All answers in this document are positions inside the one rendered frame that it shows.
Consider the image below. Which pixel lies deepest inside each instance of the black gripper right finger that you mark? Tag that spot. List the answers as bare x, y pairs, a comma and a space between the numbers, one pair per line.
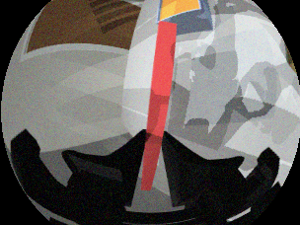
187, 172

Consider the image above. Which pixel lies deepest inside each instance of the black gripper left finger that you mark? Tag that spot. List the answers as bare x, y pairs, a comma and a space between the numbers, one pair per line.
119, 169

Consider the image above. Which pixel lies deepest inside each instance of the red box lid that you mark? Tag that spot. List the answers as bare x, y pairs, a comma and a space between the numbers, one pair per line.
159, 100

